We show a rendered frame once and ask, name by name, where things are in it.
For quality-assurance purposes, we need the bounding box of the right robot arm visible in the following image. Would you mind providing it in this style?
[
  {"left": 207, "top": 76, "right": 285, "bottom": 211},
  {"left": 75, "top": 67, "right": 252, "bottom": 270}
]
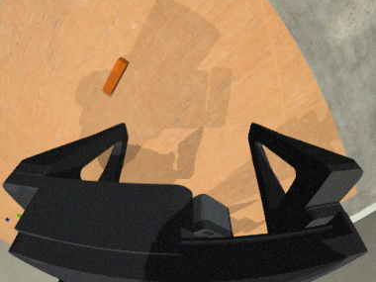
[{"left": 193, "top": 220, "right": 234, "bottom": 237}]

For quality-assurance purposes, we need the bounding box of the orange rod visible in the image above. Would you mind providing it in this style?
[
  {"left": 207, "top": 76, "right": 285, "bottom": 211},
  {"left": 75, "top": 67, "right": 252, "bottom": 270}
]
[{"left": 102, "top": 57, "right": 130, "bottom": 95}]

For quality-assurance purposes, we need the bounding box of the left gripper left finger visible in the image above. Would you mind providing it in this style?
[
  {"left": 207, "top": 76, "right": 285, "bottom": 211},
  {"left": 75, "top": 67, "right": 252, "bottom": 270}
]
[{"left": 12, "top": 123, "right": 129, "bottom": 182}]

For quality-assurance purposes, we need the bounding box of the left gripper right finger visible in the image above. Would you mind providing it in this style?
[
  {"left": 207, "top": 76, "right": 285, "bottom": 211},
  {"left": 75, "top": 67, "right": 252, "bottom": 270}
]
[{"left": 248, "top": 123, "right": 363, "bottom": 233}]

